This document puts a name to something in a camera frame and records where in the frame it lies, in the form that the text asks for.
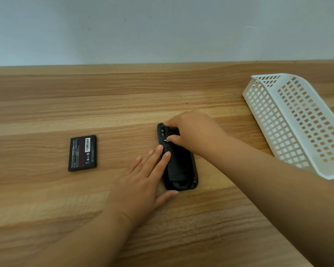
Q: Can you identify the black rectangular battery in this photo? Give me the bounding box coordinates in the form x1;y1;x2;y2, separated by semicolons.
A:
68;135;97;172

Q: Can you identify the person's right forearm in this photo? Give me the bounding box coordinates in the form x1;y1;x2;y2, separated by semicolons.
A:
203;137;334;267

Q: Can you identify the white plastic lattice basket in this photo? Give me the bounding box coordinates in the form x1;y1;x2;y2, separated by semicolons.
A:
242;73;334;180

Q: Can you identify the person's left forearm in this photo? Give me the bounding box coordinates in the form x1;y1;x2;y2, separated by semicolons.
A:
22;207;134;267

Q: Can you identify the person's right hand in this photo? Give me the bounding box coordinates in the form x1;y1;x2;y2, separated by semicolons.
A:
163;110;231;158

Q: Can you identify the person's left hand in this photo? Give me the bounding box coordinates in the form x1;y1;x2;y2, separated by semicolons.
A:
106;145;180;228

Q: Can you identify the black handheld device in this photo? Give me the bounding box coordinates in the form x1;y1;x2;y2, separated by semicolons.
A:
157;123;199;192

